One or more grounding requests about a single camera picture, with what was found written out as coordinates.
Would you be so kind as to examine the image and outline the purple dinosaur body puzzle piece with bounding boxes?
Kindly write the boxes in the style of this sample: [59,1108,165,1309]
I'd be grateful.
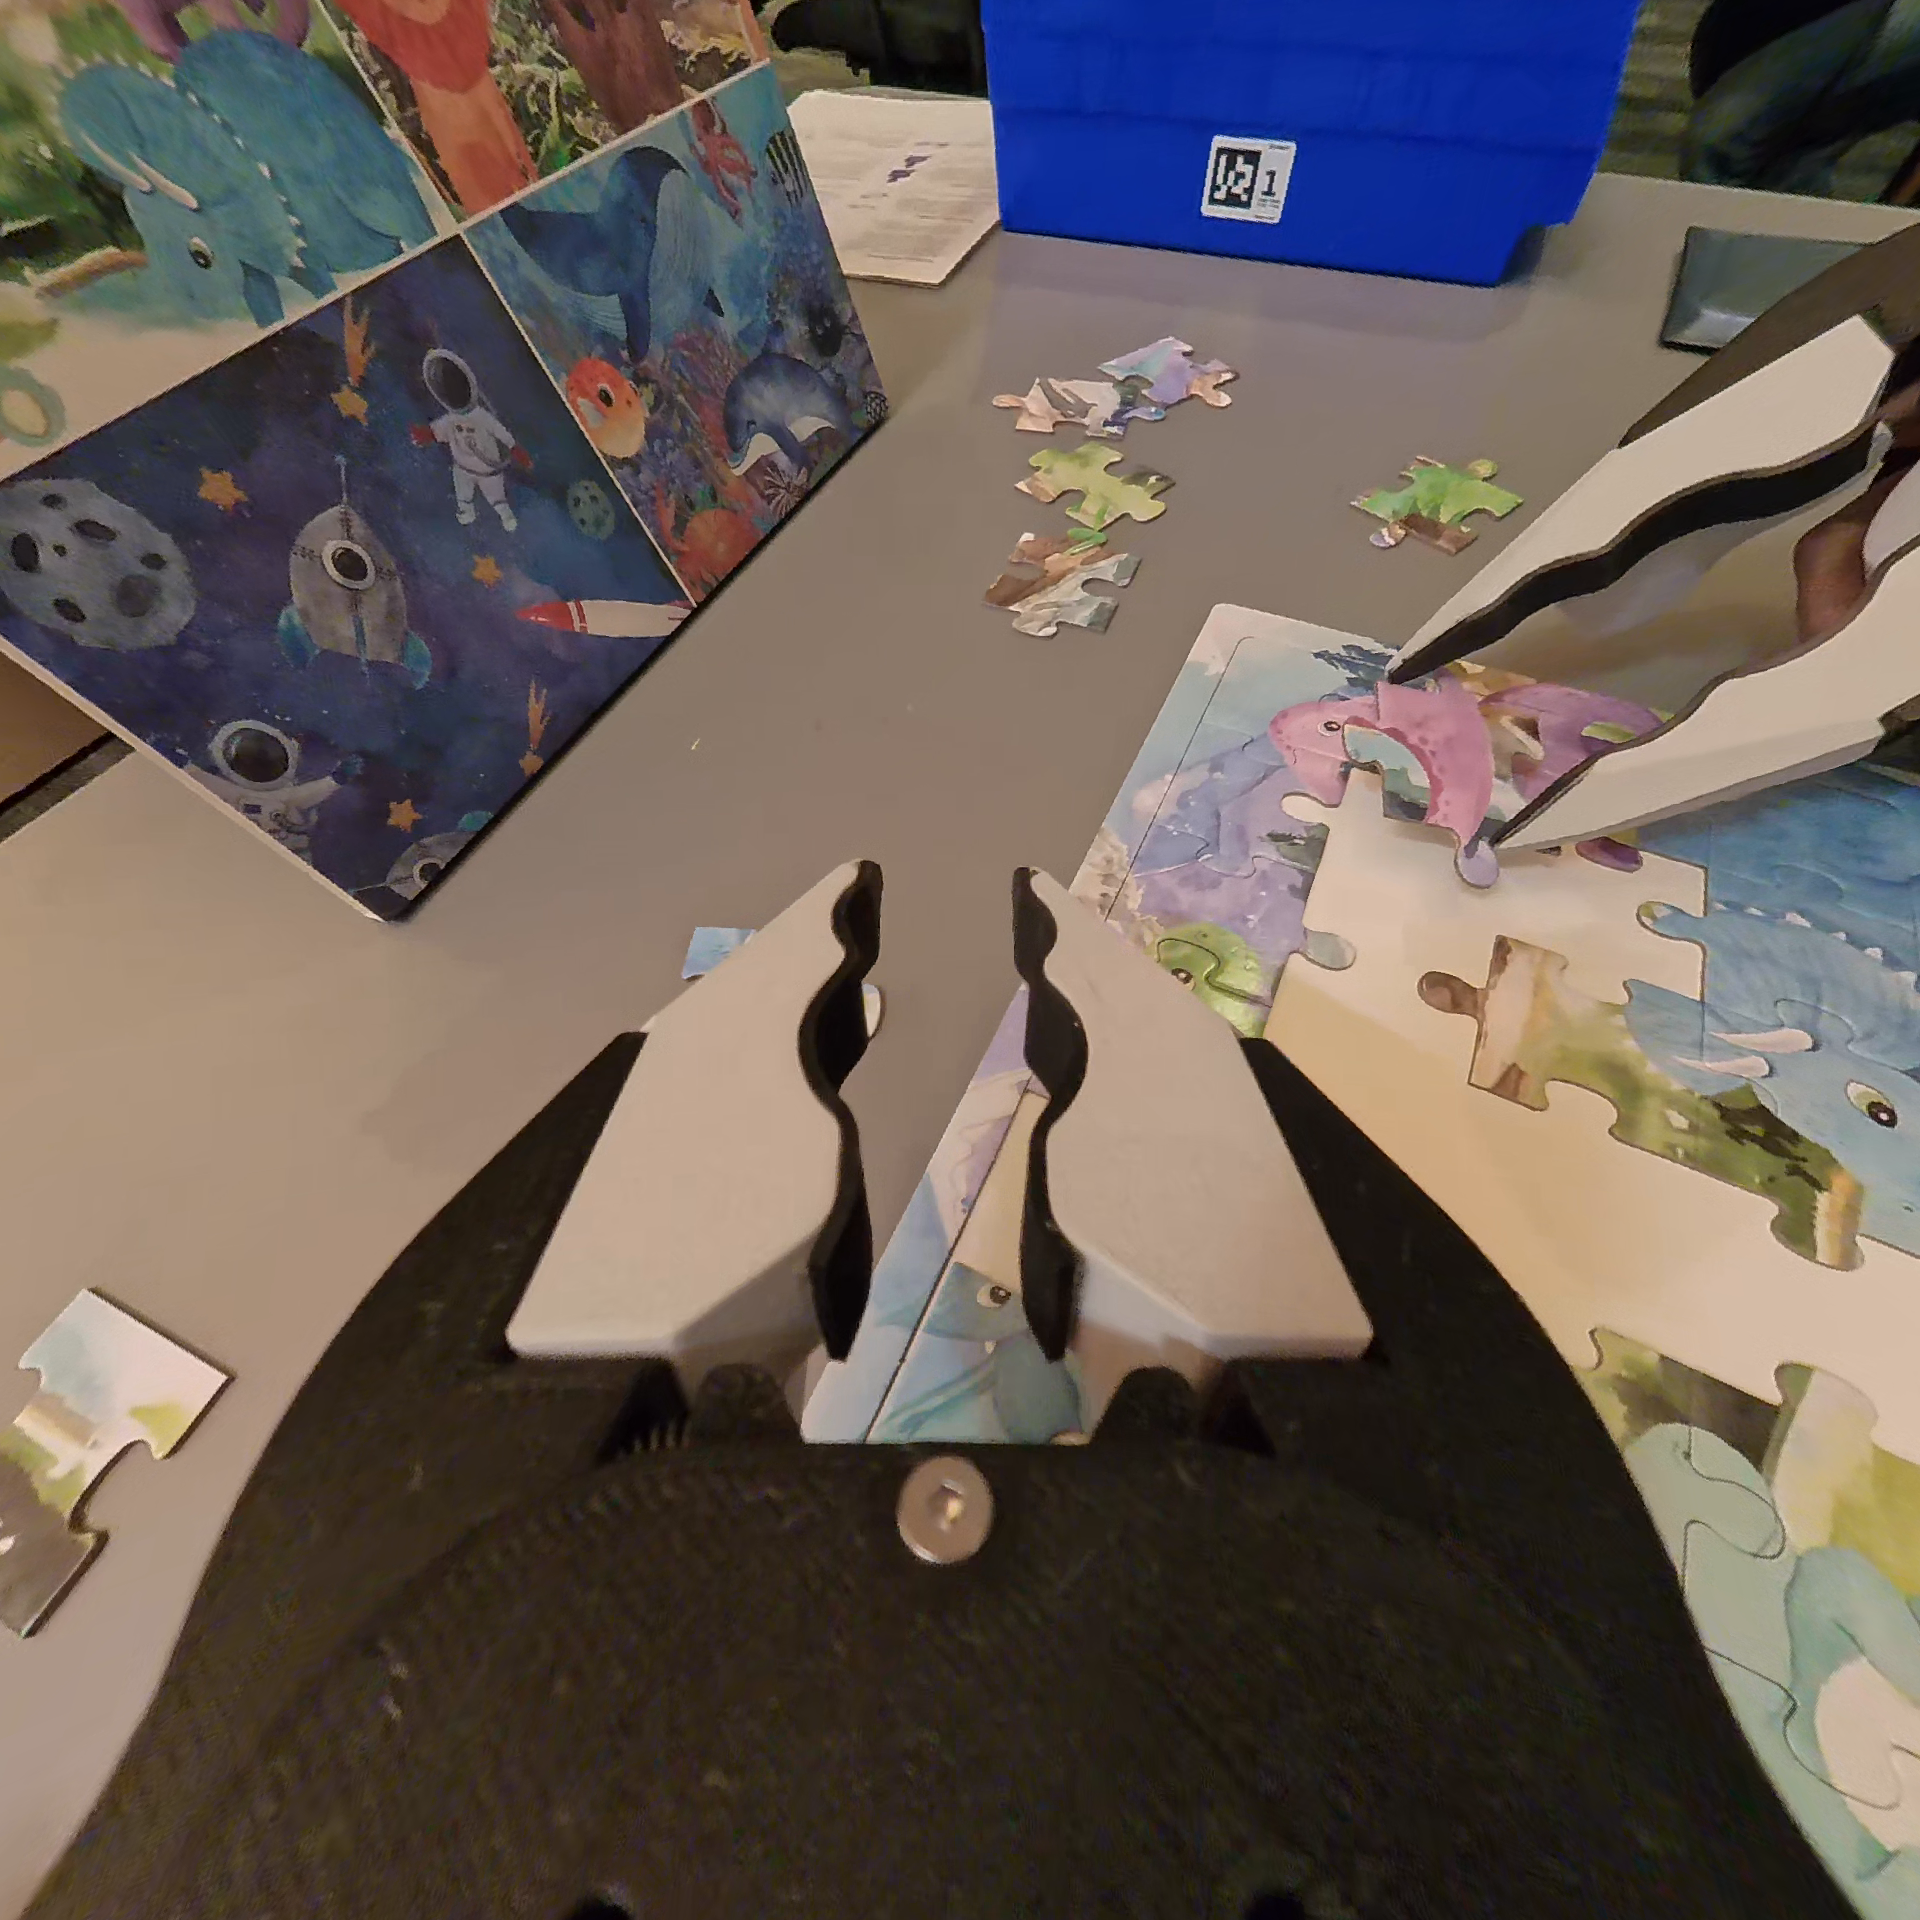
[1476,682,1670,797]

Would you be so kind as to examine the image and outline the person's right hand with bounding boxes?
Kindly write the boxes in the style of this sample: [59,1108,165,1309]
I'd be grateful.
[1791,462,1920,649]

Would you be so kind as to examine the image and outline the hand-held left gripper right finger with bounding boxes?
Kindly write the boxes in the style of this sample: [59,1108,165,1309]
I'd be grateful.
[1011,864,1375,1389]

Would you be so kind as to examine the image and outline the blue triceratops head puzzle piece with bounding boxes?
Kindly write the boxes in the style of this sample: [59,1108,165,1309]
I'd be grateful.
[1623,976,1920,1221]

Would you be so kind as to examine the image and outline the green yellow puzzle piece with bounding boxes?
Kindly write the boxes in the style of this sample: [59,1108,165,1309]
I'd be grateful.
[1012,440,1176,531]

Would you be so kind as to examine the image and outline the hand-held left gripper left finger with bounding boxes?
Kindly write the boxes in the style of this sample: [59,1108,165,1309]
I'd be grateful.
[508,859,886,1368]

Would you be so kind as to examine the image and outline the pink yellow blue puzzle piece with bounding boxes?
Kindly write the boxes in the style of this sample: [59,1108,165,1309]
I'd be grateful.
[680,926,888,1041]

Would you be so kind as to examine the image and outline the blue dinosaur body puzzle piece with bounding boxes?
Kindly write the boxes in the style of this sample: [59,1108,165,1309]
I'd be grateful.
[1687,757,1920,940]

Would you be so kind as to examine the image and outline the illustrated puzzle box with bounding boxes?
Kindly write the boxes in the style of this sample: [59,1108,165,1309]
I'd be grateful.
[0,0,892,924]

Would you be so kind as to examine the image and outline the light blue white puzzle piece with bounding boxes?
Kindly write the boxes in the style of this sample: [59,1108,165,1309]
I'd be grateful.
[0,1286,232,1642]

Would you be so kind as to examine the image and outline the pale blue yellow puzzle piece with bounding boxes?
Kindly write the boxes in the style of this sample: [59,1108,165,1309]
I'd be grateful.
[1627,1424,1920,1920]

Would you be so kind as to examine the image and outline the brown grey puzzle piece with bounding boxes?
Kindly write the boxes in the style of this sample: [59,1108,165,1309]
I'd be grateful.
[982,528,1146,641]

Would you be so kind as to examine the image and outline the blue plastic bin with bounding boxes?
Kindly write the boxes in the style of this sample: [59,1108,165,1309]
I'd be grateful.
[979,0,1643,288]

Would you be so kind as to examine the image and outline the dark grey flat tray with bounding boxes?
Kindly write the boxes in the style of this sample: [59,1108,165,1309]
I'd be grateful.
[1656,225,1892,357]

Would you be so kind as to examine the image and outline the pastel purple pink puzzle piece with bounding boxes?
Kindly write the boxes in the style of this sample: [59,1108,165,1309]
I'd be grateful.
[1132,732,1360,921]

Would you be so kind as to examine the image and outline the paper instruction sheet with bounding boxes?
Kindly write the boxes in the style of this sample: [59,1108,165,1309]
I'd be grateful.
[787,89,1004,290]

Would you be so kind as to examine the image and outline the pink dinosaur head puzzle piece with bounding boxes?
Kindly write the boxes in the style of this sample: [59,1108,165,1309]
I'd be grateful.
[1267,661,1403,804]

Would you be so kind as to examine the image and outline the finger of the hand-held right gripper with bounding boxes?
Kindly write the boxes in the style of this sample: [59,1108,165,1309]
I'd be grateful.
[1381,312,1900,684]
[1485,620,1920,857]

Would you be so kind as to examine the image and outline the green tan puzzle piece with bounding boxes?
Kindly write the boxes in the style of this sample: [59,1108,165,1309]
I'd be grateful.
[1346,454,1526,561]

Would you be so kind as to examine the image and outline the dinosaur puzzle tray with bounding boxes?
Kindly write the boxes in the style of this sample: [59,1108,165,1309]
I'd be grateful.
[803,600,1920,1920]

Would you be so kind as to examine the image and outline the pale blue purple puzzle piece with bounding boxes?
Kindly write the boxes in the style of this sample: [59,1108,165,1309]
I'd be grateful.
[867,1246,1085,1445]

